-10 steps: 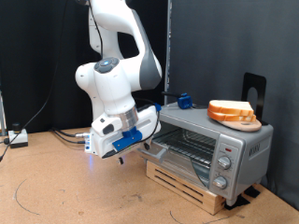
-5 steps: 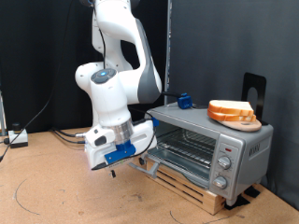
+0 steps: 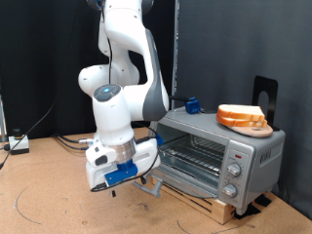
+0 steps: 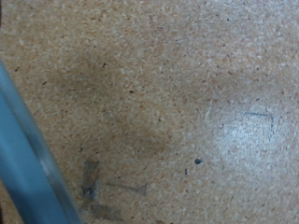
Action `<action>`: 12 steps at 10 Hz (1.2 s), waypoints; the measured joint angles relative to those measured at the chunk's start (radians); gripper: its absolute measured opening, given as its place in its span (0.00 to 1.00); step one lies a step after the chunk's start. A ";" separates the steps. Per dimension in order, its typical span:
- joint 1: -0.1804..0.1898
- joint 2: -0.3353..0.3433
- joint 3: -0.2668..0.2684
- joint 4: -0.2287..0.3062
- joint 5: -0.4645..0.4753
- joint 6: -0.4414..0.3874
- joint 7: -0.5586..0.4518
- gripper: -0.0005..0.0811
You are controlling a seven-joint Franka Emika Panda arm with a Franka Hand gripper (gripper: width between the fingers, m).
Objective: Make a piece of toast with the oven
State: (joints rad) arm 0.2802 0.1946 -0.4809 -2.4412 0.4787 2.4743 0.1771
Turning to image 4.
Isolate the glass oven door with handle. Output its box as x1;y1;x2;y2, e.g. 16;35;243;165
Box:
0;58;84;224

